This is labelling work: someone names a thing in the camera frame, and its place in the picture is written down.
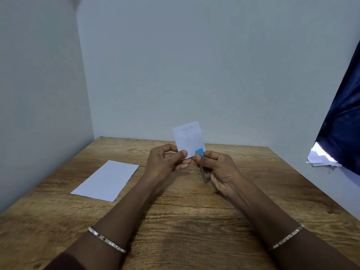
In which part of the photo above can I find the white paper sheet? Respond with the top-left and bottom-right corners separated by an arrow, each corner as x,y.
70,160 -> 140,203
172,121 -> 206,161

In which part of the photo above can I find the maroon left sleeve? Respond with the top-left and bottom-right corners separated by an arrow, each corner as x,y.
42,251 -> 86,270

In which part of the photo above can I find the person's left forearm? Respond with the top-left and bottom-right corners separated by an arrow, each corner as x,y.
63,177 -> 165,270

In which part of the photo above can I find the dark blue curtain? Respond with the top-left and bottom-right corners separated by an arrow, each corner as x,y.
315,39 -> 360,177

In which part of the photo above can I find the gold right wrist bracelet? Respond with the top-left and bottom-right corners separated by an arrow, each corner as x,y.
267,225 -> 305,252

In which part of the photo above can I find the person's right hand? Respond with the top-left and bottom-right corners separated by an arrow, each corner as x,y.
192,150 -> 244,199

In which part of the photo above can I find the person's right forearm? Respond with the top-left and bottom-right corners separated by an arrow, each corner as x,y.
229,177 -> 360,270

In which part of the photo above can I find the pile of white paper scraps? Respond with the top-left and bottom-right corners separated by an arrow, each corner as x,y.
306,142 -> 342,167

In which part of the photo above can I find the person's left hand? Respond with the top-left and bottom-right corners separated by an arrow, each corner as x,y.
143,143 -> 192,189

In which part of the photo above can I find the gold wrist bracelet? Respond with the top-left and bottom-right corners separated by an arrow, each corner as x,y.
88,226 -> 127,254
267,225 -> 305,252

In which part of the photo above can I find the gold left wrist bracelet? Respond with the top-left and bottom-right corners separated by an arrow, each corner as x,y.
88,226 -> 127,254

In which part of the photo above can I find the blue silver stapler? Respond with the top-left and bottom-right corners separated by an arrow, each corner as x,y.
195,148 -> 208,183

